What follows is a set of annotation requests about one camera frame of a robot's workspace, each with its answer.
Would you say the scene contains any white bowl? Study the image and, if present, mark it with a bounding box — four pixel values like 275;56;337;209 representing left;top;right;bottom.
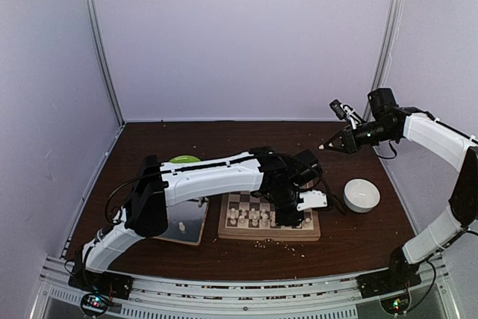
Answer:
344;179;381;214

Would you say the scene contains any white chess knight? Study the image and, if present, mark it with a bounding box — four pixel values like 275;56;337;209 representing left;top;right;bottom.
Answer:
238;216;246;226

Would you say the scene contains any aluminium frame post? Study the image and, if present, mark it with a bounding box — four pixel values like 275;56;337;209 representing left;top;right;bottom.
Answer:
360;0;408;129
85;0;125;127

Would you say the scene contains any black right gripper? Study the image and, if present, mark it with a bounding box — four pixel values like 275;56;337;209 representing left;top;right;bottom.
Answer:
324;119;397;154

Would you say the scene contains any wooden chess board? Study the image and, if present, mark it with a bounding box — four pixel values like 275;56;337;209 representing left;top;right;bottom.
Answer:
217;192;321;241

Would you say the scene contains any metal tray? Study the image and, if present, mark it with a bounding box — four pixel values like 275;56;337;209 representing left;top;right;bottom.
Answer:
154;197;209;247

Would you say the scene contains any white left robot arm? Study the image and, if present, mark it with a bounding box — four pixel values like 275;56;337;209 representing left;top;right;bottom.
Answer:
69;147;330;295

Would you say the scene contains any white chess queen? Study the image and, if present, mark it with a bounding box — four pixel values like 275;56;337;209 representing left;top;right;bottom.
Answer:
260;212;270;229

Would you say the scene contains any aluminium frame post left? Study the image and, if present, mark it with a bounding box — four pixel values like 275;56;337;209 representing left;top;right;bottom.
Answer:
85;0;125;127

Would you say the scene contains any aluminium frame post right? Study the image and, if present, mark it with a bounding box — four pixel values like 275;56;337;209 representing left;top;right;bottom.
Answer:
360;0;408;129

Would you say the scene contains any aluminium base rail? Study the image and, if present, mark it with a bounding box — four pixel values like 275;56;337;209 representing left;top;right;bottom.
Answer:
37;255;449;319

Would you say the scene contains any green plate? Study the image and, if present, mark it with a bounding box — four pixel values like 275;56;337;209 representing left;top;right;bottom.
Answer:
169;155;201;164

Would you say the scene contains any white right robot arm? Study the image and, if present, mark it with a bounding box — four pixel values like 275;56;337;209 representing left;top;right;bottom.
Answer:
320;87;477;291

